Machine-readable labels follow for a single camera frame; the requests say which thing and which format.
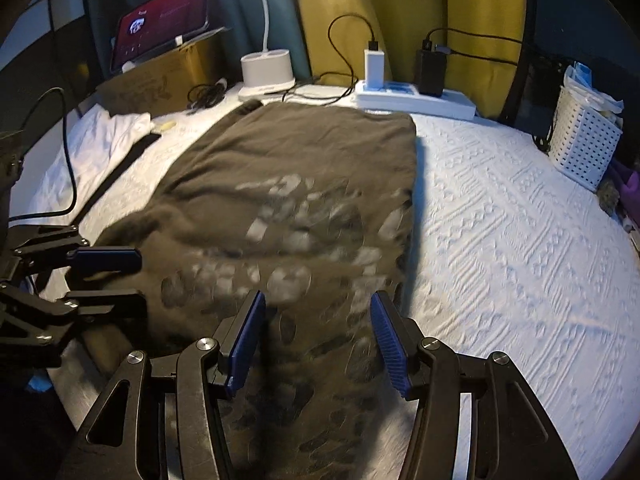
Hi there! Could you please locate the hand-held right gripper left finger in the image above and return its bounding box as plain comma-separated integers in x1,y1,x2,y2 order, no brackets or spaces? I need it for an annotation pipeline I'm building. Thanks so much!
55,290,268,480

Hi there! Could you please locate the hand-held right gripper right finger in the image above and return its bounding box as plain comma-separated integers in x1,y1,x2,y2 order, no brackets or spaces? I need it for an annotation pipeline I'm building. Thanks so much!
370,291,581,480

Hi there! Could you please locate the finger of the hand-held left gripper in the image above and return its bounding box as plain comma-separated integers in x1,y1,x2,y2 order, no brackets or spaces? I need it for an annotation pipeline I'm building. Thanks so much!
0,280,149,361
12,225,143,281

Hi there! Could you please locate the brown t-shirt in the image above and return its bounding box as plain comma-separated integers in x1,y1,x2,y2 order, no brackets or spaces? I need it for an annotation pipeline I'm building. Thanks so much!
82,101,418,480

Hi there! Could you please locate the white garment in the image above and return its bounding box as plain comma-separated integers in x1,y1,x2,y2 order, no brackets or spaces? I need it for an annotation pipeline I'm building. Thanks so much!
27,107,153,221

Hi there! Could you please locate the white textured cover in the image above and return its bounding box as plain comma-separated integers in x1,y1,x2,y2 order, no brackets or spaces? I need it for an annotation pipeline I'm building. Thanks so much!
30,80,640,480

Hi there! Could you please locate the cardboard box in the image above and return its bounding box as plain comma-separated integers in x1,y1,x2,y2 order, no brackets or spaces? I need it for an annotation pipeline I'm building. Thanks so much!
95,30,223,113

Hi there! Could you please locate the tablet with red screen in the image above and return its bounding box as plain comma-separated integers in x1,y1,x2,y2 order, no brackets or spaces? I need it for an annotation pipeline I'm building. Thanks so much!
110,0,211,75

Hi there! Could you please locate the white tablet stand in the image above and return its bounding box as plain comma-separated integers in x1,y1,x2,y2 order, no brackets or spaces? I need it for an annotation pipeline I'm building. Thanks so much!
120,27,233,73

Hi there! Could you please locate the white power strip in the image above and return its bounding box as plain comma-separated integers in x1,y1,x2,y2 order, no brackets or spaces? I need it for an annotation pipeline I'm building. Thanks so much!
356,80,477,121

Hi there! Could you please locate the white desk lamp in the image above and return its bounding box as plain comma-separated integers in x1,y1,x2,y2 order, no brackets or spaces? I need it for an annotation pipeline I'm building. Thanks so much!
239,0,297,102

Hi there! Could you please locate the small grey figurine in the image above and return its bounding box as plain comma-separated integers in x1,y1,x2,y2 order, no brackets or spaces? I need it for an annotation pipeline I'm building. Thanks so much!
597,180,621,213

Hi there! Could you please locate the black charger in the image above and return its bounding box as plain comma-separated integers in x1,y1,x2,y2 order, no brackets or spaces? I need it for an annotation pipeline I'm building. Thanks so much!
417,47,447,98

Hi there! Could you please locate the white charger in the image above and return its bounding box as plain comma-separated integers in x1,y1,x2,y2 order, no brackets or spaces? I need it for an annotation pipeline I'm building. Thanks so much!
363,49,386,88

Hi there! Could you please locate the white plastic basket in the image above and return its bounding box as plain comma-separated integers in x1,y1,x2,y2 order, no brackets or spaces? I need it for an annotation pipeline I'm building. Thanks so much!
547,85,624,193

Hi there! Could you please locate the purple plush toy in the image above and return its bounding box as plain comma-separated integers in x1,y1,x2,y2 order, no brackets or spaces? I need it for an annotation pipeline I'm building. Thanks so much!
612,160,640,208

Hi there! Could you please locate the crumpled plastic bag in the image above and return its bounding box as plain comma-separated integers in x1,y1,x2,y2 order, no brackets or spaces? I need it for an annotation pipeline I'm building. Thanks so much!
564,62,626,116

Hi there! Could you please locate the yellow curtain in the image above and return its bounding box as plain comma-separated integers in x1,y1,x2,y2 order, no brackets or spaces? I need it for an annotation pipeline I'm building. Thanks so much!
290,0,528,106

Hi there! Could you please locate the black braided cable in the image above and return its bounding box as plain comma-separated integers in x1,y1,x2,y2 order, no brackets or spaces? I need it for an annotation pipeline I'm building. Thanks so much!
7,87,78,223

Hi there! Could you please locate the black strap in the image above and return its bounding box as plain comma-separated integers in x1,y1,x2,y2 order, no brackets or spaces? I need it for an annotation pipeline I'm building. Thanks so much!
75,132,162,226

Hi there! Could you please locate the coiled black cable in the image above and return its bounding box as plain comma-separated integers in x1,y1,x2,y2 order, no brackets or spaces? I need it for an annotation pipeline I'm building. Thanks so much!
186,77,230,111

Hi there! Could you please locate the black charger cable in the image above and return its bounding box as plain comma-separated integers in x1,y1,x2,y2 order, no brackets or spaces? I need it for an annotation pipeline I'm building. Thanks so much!
422,28,523,68
282,14,381,106

